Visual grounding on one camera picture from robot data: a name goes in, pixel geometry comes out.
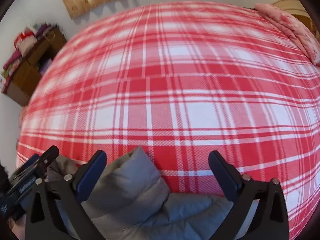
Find red white plaid bed sheet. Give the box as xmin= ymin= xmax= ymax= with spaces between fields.
xmin=17 ymin=2 xmax=319 ymax=239

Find pink folded blanket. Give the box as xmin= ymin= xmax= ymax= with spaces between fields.
xmin=254 ymin=3 xmax=319 ymax=67

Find wooden bed headboard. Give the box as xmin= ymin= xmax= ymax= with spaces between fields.
xmin=272 ymin=0 xmax=319 ymax=41

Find grey puffer jacket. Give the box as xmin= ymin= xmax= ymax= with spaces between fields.
xmin=15 ymin=146 xmax=259 ymax=240

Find brown wooden cabinet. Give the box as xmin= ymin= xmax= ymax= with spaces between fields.
xmin=3 ymin=25 xmax=67 ymax=107

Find pile of clothes on cabinet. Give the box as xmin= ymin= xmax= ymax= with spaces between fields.
xmin=1 ymin=23 xmax=56 ymax=90

